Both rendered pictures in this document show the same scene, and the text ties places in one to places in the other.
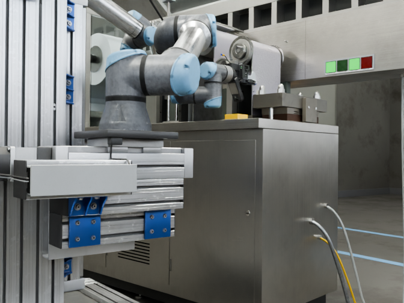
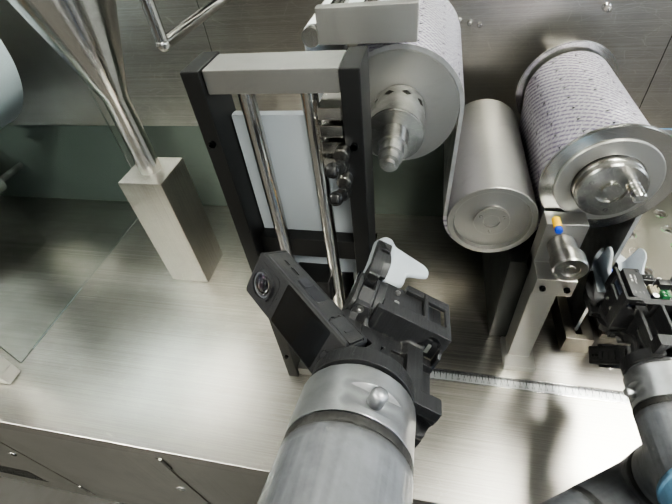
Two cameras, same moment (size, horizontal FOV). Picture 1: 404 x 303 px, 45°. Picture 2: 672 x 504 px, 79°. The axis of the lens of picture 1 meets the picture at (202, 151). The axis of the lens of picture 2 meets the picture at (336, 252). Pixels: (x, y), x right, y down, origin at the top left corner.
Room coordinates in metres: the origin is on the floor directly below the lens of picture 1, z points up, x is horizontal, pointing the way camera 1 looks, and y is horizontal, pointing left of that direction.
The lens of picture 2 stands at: (2.12, 0.29, 1.57)
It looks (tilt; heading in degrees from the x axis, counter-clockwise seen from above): 45 degrees down; 334
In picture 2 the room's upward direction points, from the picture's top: 8 degrees counter-clockwise
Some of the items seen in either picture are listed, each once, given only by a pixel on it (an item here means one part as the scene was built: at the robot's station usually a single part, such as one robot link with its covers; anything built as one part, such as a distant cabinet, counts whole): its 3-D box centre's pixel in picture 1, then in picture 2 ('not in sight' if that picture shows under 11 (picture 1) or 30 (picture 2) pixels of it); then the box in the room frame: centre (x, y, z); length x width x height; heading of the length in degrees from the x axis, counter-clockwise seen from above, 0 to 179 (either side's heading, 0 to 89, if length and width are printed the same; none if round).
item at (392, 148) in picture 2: not in sight; (391, 150); (2.42, 0.06, 1.34); 0.06 x 0.03 x 0.03; 137
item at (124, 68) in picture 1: (128, 74); not in sight; (1.40, 0.22, 0.98); 0.13 x 0.12 x 0.14; 79
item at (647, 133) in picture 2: (240, 51); (606, 180); (2.31, -0.18, 1.25); 0.15 x 0.01 x 0.15; 47
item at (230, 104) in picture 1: (229, 92); (538, 303); (2.31, -0.13, 1.05); 0.06 x 0.05 x 0.31; 137
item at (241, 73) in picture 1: (235, 74); (645, 324); (2.19, -0.15, 1.12); 0.12 x 0.08 x 0.09; 137
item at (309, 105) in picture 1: (310, 110); not in sight; (2.26, -0.50, 0.97); 0.10 x 0.03 x 0.11; 137
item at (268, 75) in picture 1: (266, 82); (595, 206); (2.36, -0.31, 1.11); 0.23 x 0.01 x 0.18; 137
